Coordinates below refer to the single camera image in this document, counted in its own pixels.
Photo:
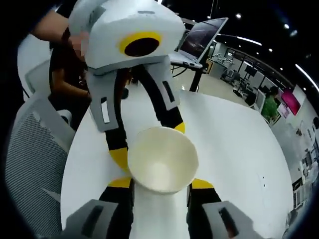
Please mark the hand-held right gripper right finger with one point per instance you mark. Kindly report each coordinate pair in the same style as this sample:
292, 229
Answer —
219, 221

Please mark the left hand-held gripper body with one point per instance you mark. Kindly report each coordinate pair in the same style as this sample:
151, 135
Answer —
139, 20

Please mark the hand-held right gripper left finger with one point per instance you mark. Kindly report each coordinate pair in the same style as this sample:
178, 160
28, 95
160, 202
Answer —
99, 219

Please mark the white paper cup green print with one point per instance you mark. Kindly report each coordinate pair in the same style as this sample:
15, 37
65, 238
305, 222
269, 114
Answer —
162, 149

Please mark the black laptop stand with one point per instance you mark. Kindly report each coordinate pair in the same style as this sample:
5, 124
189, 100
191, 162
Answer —
195, 79

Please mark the person in dark shirt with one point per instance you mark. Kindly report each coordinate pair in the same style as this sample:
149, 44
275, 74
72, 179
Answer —
67, 74

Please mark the open laptop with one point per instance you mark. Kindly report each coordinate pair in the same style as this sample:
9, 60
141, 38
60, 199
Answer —
202, 37

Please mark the white table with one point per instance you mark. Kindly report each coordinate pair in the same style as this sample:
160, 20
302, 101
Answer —
236, 149

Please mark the grey mesh office chair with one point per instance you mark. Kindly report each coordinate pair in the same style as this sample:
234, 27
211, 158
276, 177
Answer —
37, 154

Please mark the white office chair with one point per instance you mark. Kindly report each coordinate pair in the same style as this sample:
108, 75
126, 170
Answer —
259, 99

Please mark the magenta screen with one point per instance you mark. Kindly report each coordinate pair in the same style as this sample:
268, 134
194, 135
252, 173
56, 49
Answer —
290, 100

